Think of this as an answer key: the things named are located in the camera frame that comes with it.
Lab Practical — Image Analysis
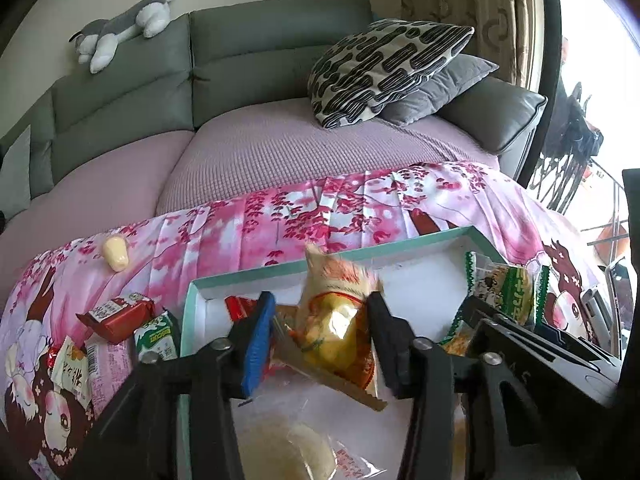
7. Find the pink sofa cover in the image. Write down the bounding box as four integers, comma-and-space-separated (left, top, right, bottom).
0, 97, 501, 261

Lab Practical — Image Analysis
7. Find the grey white plush dog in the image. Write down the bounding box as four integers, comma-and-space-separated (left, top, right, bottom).
69, 0, 178, 75

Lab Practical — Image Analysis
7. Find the pale grey cushion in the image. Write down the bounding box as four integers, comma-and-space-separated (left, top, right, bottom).
0, 125, 33, 221

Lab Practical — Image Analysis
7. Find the clear round bun packet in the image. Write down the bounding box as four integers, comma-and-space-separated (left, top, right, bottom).
235, 412, 386, 480

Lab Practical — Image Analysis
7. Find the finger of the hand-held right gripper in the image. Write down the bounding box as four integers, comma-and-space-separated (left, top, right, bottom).
535, 322, 571, 346
452, 296, 501, 333

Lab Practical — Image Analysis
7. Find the pink snack packet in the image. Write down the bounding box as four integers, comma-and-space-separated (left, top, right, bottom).
85, 337, 138, 411

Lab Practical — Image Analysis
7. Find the black balcony railing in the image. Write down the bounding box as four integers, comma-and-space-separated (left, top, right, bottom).
527, 152, 628, 221

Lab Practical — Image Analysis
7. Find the hanging dark clothing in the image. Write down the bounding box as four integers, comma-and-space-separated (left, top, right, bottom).
542, 37, 603, 161

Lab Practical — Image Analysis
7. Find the red brown biscuit packet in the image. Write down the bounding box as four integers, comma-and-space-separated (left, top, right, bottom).
76, 292, 157, 345

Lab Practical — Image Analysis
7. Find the shallow teal cardboard box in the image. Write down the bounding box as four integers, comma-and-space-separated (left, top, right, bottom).
177, 226, 511, 480

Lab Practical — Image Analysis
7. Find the black white patterned pillow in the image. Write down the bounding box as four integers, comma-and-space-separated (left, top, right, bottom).
306, 18, 475, 129

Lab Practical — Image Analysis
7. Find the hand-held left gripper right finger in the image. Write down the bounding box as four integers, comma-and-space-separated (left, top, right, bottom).
366, 292, 571, 480

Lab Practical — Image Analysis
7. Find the pink floral printed blanket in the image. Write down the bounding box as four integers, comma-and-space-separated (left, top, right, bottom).
0, 160, 608, 480

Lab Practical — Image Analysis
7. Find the grey sofa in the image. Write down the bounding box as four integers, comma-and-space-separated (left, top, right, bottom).
0, 0, 548, 221

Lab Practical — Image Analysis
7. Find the green white carton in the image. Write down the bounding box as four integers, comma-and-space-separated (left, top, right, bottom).
132, 310, 182, 365

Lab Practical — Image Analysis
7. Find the small yellow candy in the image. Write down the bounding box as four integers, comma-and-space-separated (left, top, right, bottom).
102, 235, 130, 272

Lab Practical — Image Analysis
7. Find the yellow bread packet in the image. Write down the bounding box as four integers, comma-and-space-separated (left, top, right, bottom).
272, 242, 388, 412

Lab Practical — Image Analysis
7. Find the black window frame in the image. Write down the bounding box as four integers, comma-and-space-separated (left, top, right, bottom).
515, 0, 563, 186

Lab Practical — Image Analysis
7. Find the grey pillow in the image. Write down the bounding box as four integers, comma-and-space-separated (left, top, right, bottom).
377, 53, 500, 127

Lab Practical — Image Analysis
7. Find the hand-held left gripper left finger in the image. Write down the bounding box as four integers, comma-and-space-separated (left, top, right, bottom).
75, 291, 277, 480

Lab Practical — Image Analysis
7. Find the red white snack packet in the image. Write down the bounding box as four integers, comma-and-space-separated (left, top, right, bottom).
224, 295, 261, 322

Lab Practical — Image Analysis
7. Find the white orange snack packet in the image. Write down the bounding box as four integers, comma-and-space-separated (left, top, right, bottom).
47, 336, 93, 408

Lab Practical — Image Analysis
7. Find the clear green-edged snack packet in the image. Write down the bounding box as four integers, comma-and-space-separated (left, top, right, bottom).
440, 251, 551, 346

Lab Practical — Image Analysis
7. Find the white green cracker packet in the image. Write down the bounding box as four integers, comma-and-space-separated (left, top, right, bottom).
442, 325, 473, 358

